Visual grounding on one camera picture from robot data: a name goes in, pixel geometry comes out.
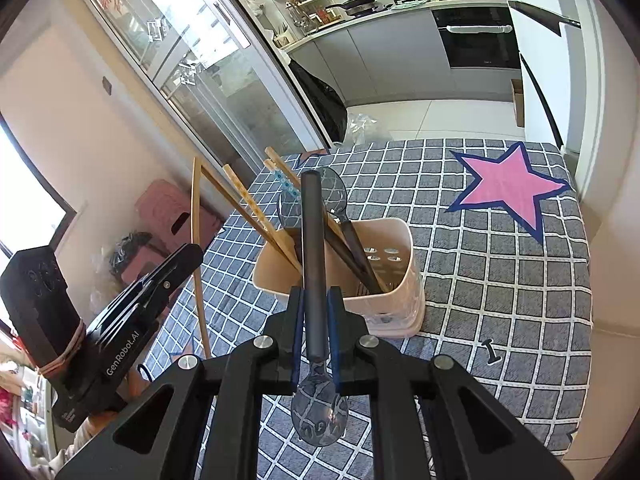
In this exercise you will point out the grey checked tablecloth with star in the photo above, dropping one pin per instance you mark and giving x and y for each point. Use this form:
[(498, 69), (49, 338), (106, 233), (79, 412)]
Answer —
[(475, 285)]

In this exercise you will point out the dark wall switch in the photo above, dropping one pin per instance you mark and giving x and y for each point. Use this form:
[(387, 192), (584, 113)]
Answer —
[(106, 85)]

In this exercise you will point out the black frying pan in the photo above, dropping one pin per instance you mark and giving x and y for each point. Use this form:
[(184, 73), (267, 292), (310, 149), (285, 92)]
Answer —
[(357, 2)]

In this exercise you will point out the grey kitchen cabinets with counter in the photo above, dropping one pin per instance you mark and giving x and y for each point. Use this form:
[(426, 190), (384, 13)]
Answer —
[(385, 55)]

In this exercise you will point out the wooden chopstick with blue pattern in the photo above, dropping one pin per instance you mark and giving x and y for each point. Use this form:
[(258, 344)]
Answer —
[(286, 184)]

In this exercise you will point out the bright window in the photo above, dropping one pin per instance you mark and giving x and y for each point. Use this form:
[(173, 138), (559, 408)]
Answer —
[(25, 200)]

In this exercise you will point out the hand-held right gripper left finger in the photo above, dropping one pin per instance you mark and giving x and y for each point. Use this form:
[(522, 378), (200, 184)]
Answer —
[(298, 330)]

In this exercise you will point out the glass sliding door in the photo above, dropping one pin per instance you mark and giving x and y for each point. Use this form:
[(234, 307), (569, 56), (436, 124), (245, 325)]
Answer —
[(200, 60)]

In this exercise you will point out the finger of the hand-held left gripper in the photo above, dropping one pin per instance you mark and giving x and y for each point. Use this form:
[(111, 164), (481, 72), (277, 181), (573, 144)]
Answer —
[(170, 275)]

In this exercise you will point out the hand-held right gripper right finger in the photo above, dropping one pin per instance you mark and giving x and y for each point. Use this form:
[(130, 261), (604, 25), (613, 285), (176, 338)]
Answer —
[(334, 332)]

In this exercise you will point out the beige plastic utensil holder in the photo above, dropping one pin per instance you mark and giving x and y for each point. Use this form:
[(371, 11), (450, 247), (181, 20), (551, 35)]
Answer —
[(400, 300)]

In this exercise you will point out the pink plastic stool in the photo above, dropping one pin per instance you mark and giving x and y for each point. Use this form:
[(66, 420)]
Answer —
[(160, 205)]

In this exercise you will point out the person's left hand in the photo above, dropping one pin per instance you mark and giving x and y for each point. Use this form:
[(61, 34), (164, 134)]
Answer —
[(135, 387)]

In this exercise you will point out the cardboard box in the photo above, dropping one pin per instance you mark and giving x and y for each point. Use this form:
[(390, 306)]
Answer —
[(517, 105)]

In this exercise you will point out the countertop chopstick jar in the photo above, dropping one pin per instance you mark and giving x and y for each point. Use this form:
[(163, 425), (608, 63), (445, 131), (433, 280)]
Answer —
[(282, 40)]

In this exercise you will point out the clear plastic bag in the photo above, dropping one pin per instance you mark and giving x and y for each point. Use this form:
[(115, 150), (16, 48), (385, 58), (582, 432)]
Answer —
[(362, 125)]

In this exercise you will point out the spice rack with bottles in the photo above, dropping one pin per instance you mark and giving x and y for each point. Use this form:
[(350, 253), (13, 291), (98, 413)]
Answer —
[(310, 10)]

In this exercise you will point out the white refrigerator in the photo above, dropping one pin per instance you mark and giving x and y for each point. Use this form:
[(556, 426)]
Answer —
[(545, 75)]

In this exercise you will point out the black garbage bag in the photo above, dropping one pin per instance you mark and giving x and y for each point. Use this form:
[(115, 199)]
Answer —
[(320, 100)]

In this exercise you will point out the black built-in oven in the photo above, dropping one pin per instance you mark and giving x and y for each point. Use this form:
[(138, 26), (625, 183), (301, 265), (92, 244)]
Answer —
[(475, 50)]

